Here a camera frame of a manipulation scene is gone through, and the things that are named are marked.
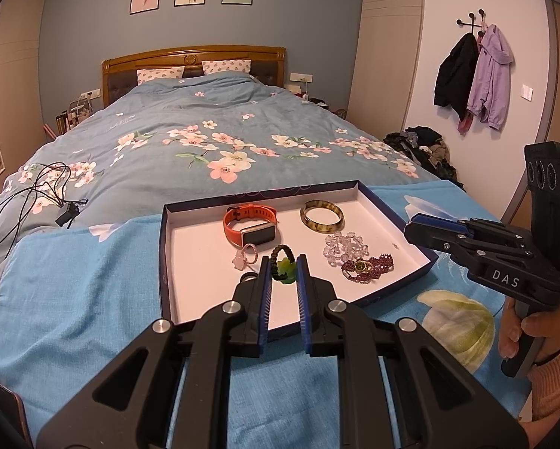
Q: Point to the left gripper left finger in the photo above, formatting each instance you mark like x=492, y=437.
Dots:
x=169, y=387

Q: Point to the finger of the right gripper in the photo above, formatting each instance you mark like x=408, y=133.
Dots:
x=502, y=239
x=463, y=240

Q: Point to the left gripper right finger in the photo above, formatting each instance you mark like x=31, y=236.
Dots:
x=398, y=387

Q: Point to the green gold brooch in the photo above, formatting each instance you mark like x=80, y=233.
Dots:
x=363, y=267

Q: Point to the amber tortoise bangle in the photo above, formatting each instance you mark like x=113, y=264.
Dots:
x=322, y=216

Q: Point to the orange smart watch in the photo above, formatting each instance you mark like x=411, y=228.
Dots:
x=250, y=224

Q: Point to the pink sleeve right forearm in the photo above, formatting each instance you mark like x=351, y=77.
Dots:
x=543, y=430

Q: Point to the person's right hand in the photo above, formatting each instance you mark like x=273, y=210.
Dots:
x=541, y=324

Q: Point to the pile of dark clothes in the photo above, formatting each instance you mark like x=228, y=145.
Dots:
x=427, y=148

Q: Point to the purple hanging jacket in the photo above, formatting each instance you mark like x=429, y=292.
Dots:
x=489, y=97

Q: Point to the black hanging jacket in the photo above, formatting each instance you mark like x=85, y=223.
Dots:
x=455, y=76

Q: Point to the beige wardrobe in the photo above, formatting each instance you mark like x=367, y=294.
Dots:
x=385, y=65

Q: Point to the wooden headboard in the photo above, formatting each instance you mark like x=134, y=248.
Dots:
x=119, y=75

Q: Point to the teal floral duvet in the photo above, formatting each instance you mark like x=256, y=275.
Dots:
x=78, y=220

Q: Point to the right patterned pillow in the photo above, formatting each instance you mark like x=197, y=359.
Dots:
x=234, y=65

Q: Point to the patterned pillow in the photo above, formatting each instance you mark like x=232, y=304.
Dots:
x=146, y=75
x=234, y=65

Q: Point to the left patterned pillow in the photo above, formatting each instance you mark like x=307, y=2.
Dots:
x=146, y=75

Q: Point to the wall light switch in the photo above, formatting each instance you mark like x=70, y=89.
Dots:
x=526, y=92

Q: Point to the black wall coat hook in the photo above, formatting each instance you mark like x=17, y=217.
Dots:
x=477, y=23

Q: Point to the wall power socket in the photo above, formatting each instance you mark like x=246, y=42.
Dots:
x=300, y=77

